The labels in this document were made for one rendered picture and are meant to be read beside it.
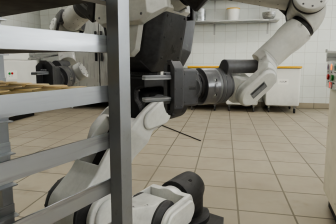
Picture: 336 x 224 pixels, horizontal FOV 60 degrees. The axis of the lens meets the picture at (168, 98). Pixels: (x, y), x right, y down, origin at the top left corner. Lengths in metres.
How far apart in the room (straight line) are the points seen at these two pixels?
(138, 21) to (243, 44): 4.84
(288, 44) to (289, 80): 4.30
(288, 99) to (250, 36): 1.38
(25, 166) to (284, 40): 0.61
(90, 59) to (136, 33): 4.37
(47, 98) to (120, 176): 0.20
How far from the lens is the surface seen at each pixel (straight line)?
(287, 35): 0.77
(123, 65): 0.53
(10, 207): 0.99
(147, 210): 1.02
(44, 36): 0.47
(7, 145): 0.93
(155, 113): 0.89
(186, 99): 0.66
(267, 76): 0.73
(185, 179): 1.26
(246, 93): 0.71
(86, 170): 0.83
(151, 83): 0.90
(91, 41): 0.52
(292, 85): 5.08
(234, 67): 0.71
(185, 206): 1.13
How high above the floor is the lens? 0.84
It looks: 7 degrees down
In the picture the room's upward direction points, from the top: straight up
